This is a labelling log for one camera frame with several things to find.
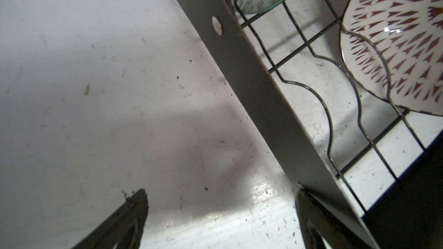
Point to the maroon triangle patterned bowl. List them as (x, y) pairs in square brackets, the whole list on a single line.
[(394, 50)]

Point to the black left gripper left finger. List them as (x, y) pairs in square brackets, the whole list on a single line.
[(123, 229)]

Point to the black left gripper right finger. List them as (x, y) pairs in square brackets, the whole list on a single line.
[(331, 222)]

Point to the black wire dish rack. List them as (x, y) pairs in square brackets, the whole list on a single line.
[(409, 215)]

